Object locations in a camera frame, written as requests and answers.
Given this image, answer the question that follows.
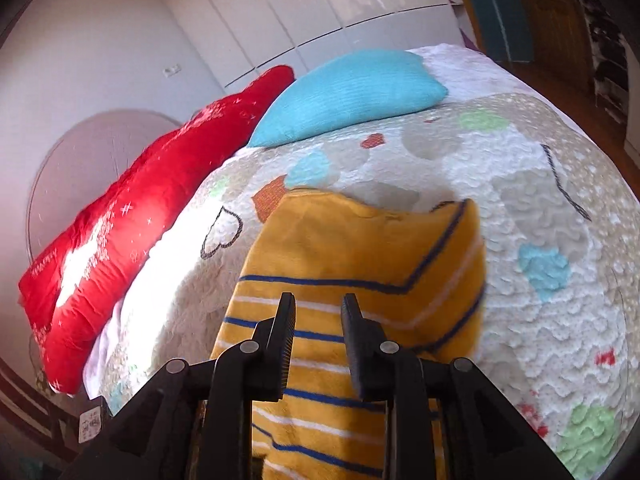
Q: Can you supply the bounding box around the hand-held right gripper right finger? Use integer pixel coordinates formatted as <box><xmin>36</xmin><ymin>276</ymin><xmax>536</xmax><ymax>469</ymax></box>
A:
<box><xmin>341</xmin><ymin>293</ymin><xmax>576</xmax><ymax>480</ymax></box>

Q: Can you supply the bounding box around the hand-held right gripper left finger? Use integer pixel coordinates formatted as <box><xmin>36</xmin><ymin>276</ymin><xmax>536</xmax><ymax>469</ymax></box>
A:
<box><xmin>60</xmin><ymin>292</ymin><xmax>297</xmax><ymax>480</ymax></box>

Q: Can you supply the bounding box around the yellow striped sweater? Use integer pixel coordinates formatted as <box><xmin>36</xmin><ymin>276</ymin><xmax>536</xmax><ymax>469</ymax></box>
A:
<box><xmin>210</xmin><ymin>188</ymin><xmax>489</xmax><ymax>480</ymax></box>

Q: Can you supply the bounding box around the white paper tag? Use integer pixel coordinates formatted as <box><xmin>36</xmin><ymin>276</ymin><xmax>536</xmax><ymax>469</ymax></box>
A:
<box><xmin>77</xmin><ymin>408</ymin><xmax>104</xmax><ymax>444</ymax></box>

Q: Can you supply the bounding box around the red embroidered pillow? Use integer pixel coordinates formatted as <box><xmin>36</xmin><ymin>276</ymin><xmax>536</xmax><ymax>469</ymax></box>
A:
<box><xmin>18</xmin><ymin>65</ymin><xmax>296</xmax><ymax>395</ymax></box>

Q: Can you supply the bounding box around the printed quilted bedspread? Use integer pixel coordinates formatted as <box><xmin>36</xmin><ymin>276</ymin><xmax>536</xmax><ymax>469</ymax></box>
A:
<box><xmin>82</xmin><ymin>44</ymin><xmax>640</xmax><ymax>480</ymax></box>

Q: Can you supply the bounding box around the blue knitted pillow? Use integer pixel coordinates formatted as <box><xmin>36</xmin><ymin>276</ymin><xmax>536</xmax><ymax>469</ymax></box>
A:
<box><xmin>246</xmin><ymin>49</ymin><xmax>449</xmax><ymax>149</ymax></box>

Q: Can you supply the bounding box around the round pale headboard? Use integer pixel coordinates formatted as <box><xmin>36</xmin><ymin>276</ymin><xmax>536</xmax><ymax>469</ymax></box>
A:
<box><xmin>25</xmin><ymin>109</ymin><xmax>184</xmax><ymax>267</ymax></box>

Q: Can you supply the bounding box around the glossy white wardrobe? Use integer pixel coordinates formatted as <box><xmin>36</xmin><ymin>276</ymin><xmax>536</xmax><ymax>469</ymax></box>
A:
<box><xmin>162</xmin><ymin>0</ymin><xmax>467</xmax><ymax>92</ymax></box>

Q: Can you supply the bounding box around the cluttered shelf rack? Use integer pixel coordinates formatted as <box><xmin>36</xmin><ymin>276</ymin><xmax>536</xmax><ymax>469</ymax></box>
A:
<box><xmin>574</xmin><ymin>0</ymin><xmax>632</xmax><ymax>127</ymax></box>

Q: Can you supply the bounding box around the brown wooden door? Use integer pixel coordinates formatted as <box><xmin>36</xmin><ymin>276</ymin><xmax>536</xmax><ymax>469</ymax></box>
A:
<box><xmin>520</xmin><ymin>0</ymin><xmax>597</xmax><ymax>92</ymax></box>

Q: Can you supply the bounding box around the teal wall panel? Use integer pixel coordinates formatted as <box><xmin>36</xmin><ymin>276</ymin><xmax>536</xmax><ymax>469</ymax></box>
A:
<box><xmin>452</xmin><ymin>0</ymin><xmax>536</xmax><ymax>64</ymax></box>

